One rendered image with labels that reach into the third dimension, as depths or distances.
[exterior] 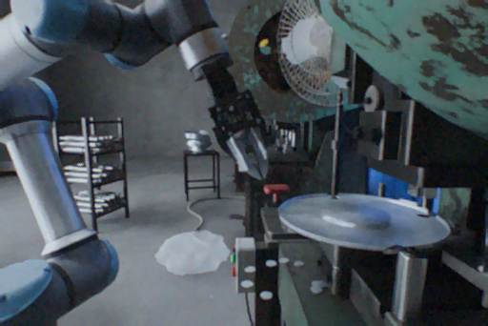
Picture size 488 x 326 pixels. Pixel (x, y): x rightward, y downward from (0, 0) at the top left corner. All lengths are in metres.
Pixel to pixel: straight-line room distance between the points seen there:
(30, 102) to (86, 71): 7.14
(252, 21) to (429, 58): 1.75
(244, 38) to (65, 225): 1.46
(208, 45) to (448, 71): 0.35
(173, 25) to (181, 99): 6.74
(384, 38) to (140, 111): 7.30
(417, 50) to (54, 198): 0.71
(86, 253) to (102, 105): 7.08
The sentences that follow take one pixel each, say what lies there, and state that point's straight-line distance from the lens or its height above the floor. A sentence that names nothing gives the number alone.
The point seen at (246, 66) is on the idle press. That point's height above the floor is 1.25.
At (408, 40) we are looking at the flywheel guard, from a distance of 0.21.
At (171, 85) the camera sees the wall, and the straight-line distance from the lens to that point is 7.30.
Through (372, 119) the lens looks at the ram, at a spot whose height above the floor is 0.96.
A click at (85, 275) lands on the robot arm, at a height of 0.64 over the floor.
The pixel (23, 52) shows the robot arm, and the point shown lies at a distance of 0.53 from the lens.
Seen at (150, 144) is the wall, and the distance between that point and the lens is 7.43.
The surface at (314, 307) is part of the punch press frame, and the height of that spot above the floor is 0.65.
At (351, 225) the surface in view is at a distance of 0.54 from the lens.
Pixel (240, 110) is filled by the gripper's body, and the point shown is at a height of 0.98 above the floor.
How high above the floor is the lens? 0.97
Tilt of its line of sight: 10 degrees down
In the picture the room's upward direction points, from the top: straight up
